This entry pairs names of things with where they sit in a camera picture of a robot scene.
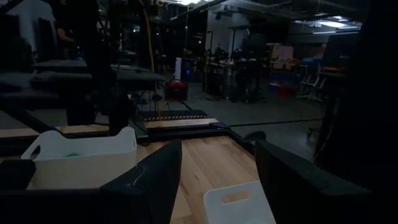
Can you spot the black aluminium table frame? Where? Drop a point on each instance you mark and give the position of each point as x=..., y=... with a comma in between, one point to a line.
x=186, y=132

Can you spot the cluttered dark workbench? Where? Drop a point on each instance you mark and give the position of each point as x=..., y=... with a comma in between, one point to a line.
x=236, y=74

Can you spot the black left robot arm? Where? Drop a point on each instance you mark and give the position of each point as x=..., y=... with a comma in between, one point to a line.
x=119, y=109

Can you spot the red equipment box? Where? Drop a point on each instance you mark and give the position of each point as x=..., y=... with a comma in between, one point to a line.
x=176, y=90

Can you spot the white bin with printed label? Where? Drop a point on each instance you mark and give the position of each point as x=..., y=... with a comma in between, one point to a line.
x=242, y=213

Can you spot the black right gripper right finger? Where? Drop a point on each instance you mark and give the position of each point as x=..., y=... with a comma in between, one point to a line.
x=295, y=193

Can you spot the black desk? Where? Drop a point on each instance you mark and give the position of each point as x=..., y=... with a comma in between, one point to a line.
x=140, y=77

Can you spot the white chair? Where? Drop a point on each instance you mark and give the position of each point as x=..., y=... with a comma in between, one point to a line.
x=311, y=81

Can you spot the white cylinder device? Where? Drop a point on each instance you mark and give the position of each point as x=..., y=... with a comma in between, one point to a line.
x=178, y=68

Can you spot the plain white plastic bin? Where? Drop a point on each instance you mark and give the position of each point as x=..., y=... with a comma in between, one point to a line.
x=77, y=171

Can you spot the black mat orange striped edge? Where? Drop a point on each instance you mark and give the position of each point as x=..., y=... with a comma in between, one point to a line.
x=177, y=117

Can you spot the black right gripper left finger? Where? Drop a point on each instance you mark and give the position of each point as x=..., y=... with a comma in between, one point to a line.
x=155, y=186

